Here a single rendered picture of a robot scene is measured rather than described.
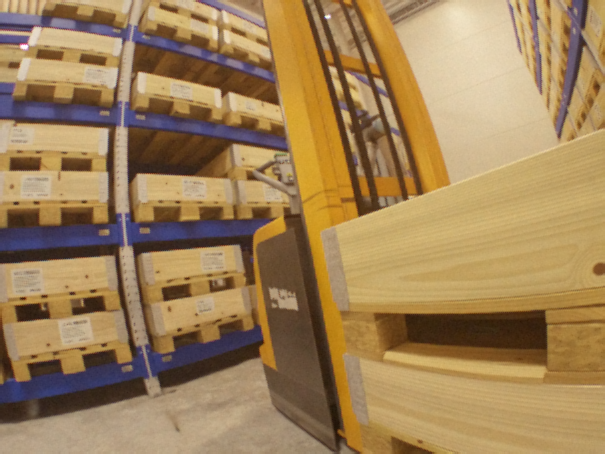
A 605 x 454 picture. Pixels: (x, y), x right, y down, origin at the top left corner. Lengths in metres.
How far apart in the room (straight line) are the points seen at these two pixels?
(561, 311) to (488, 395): 0.20
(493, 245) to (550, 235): 0.10
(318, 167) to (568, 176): 0.68
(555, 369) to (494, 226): 0.24
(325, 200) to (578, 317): 0.70
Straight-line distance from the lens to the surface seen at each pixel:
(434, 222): 0.54
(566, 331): 0.49
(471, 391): 0.60
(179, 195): 2.29
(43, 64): 2.59
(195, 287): 2.20
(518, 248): 0.48
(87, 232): 2.11
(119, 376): 2.14
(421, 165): 1.41
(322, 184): 0.89
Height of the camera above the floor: 0.72
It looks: 7 degrees up
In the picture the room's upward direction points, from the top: 11 degrees counter-clockwise
